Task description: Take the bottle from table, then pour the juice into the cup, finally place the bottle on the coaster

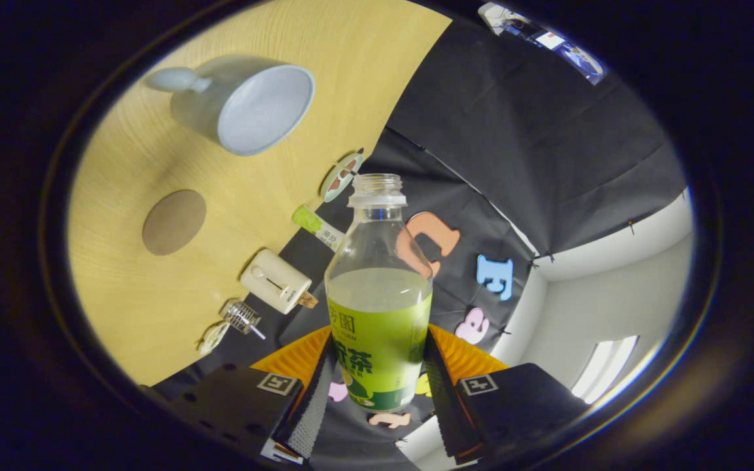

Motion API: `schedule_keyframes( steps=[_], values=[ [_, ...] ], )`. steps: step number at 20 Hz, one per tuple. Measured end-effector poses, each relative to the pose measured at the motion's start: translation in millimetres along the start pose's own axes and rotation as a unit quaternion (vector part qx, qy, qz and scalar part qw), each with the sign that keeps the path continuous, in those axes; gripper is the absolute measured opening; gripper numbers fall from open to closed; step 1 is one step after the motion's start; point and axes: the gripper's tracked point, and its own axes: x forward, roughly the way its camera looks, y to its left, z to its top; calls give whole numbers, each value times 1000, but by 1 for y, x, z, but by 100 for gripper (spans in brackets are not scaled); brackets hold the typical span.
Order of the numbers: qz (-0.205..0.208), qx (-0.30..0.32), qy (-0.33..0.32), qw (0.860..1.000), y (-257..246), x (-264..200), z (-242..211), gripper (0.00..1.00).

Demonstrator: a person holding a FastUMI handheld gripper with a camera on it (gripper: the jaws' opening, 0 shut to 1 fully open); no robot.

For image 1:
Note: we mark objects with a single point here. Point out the round brown coaster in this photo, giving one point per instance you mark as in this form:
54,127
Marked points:
174,222

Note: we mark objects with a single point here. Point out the pale grey cup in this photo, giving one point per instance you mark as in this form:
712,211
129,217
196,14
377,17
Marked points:
266,111

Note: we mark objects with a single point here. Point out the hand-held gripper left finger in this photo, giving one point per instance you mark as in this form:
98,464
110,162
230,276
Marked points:
315,412

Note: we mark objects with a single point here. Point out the white divided tray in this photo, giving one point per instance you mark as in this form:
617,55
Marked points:
213,339

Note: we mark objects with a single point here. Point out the computer monitor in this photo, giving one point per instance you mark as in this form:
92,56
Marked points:
573,59

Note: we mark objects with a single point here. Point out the black backdrop cloth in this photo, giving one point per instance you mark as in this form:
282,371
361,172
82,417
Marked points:
514,144

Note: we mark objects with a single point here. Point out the ceiling light panel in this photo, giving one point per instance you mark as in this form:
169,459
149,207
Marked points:
603,369

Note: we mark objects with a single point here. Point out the wooden table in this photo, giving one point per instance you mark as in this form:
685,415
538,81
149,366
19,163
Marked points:
122,294

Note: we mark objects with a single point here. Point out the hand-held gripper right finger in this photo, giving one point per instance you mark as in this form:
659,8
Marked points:
446,412

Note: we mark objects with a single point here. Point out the white device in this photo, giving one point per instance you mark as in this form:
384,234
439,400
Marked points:
498,16

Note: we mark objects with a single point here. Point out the pale green plate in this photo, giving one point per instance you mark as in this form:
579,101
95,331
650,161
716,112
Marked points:
332,191

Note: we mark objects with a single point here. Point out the brown bread slice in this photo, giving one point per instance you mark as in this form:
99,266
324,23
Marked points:
307,300

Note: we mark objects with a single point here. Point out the white toaster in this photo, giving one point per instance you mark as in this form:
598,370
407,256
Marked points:
272,278

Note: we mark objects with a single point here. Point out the white straw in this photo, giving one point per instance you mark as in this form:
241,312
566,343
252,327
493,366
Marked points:
258,332

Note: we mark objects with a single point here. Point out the small capped green bottle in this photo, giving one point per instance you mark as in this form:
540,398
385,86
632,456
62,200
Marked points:
315,226

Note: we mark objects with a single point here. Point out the green label juice bottle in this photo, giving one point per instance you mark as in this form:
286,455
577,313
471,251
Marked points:
377,340

